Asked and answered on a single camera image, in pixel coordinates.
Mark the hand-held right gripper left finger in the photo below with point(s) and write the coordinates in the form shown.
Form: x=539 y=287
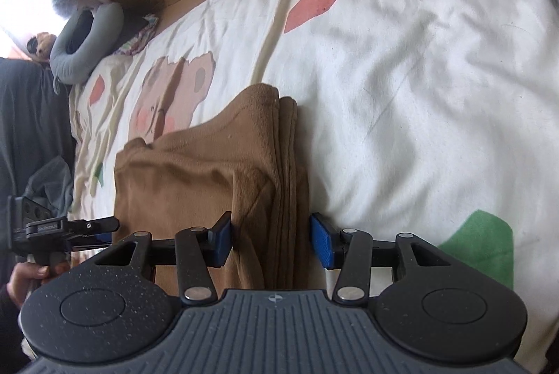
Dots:
x=222 y=241

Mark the dark grey pillow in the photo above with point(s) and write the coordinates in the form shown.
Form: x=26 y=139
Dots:
x=30 y=116

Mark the brown printed t-shirt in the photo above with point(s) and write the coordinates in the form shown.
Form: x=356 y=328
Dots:
x=196 y=182

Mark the cream bear print bedsheet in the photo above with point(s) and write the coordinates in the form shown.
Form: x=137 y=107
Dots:
x=393 y=73

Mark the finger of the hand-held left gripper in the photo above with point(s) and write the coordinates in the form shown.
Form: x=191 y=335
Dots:
x=94 y=241
x=91 y=225

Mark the blue-grey garment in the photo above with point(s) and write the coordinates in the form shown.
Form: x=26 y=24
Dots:
x=52 y=182

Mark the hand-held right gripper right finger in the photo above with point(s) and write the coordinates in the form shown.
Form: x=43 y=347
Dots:
x=321 y=241

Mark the person's left hand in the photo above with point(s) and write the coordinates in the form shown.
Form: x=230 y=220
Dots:
x=26 y=282

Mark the grey neck pillow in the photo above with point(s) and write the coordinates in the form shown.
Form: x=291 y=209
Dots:
x=74 y=59

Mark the small teddy bear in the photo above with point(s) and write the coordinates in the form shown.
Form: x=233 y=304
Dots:
x=43 y=44

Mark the colourful patterned cloth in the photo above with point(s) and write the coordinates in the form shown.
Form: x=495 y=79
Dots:
x=139 y=38

